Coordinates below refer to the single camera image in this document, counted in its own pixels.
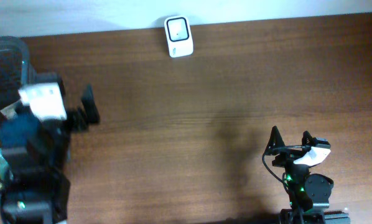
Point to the white barcode scanner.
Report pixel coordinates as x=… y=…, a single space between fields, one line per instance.
x=179 y=36

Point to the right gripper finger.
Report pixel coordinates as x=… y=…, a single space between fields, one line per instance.
x=275 y=143
x=307 y=139

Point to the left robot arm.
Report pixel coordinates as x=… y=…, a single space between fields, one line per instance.
x=35 y=144

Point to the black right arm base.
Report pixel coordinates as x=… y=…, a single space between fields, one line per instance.
x=296 y=217

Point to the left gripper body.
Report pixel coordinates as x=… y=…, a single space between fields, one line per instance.
x=74 y=118

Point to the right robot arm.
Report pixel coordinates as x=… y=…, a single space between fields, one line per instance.
x=307 y=192

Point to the grey plastic mesh basket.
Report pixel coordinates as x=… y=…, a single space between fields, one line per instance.
x=15 y=72

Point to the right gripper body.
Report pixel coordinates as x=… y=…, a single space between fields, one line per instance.
x=289 y=158

